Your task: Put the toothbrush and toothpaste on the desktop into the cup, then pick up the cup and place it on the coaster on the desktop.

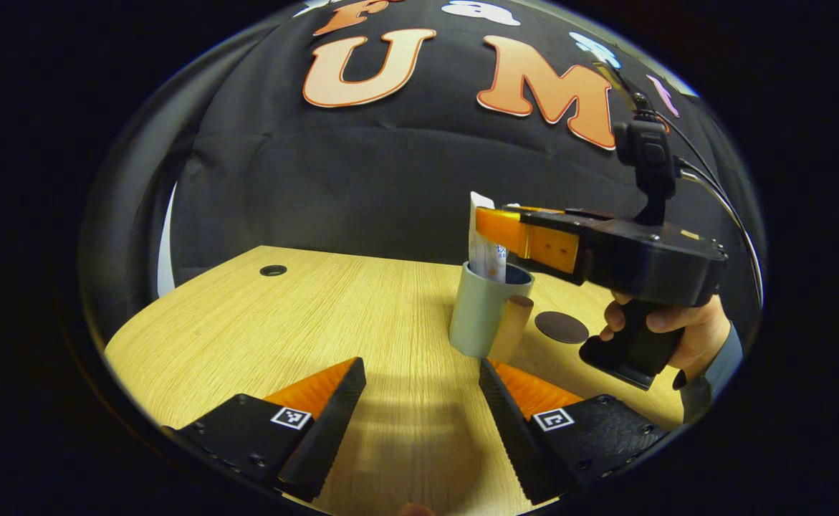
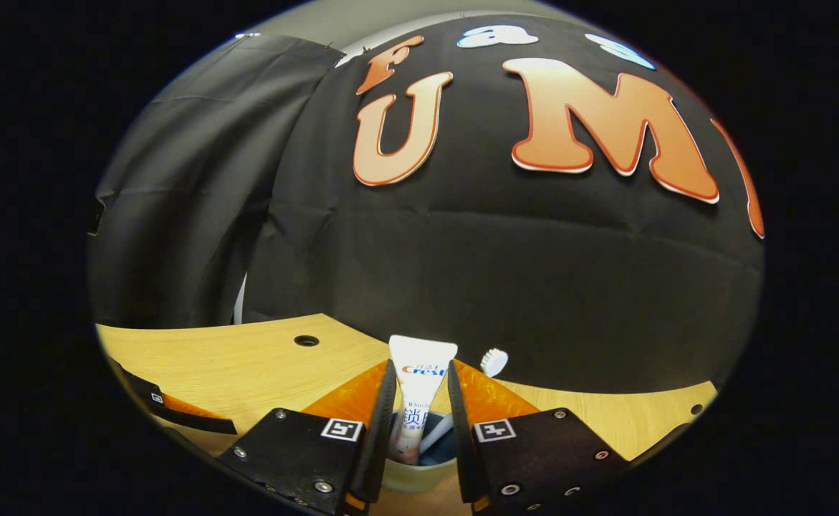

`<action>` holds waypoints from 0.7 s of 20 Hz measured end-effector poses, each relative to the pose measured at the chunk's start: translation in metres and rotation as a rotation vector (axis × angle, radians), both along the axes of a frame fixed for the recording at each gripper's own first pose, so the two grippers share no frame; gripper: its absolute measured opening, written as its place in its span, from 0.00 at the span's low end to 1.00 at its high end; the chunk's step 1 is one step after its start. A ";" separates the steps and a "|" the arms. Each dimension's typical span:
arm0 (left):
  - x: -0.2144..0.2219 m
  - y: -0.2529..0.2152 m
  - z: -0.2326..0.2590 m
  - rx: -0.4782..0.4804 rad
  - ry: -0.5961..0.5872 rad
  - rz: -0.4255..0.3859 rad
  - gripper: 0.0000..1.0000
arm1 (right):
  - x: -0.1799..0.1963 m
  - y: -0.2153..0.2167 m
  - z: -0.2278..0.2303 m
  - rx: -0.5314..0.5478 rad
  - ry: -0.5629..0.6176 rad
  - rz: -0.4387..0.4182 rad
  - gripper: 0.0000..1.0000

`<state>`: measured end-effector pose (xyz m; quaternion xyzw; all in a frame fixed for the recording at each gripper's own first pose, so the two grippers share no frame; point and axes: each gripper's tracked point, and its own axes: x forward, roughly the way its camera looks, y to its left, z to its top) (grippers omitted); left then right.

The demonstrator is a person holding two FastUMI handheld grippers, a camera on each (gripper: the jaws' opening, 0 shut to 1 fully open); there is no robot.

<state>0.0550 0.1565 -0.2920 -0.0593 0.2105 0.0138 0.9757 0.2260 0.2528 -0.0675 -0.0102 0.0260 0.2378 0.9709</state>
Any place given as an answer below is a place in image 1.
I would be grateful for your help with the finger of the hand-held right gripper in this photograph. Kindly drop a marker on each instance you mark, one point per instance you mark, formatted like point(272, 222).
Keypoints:
point(541, 209)
point(526, 240)

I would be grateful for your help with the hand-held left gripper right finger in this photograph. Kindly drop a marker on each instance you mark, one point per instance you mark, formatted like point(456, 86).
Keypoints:
point(512, 437)

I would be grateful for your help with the white toothpaste tube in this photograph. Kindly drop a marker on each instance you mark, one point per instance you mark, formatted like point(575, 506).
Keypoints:
point(487, 261)

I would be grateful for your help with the wooden desktop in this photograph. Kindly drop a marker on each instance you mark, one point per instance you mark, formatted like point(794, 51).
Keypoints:
point(283, 337)

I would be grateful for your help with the dark brown round coaster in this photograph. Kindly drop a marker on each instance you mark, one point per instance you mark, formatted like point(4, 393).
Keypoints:
point(561, 327)

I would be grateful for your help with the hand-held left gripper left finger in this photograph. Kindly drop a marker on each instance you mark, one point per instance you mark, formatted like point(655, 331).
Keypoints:
point(326, 437)

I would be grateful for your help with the black backdrop cloth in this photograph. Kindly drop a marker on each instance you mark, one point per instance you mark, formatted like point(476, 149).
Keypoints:
point(362, 172)

